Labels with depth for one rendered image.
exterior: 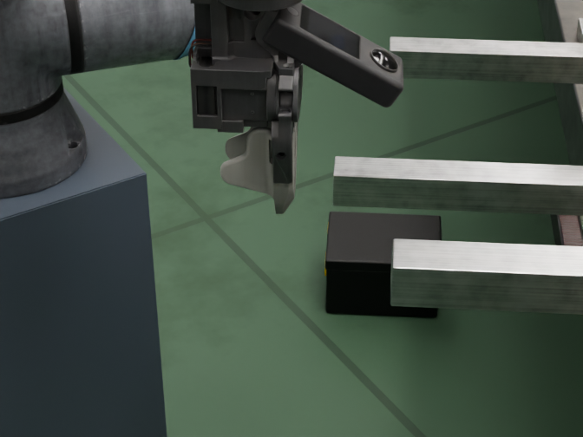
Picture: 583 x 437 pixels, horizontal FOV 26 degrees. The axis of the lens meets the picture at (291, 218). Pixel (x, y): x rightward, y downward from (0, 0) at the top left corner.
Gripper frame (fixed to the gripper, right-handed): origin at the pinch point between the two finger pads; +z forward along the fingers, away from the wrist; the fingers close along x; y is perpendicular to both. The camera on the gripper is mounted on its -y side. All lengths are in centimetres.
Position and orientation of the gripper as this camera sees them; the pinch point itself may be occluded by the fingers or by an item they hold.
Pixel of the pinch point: (288, 198)
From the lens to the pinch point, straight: 104.9
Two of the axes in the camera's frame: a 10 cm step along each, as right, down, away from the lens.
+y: -10.0, -0.4, 0.6
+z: 0.0, 8.2, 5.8
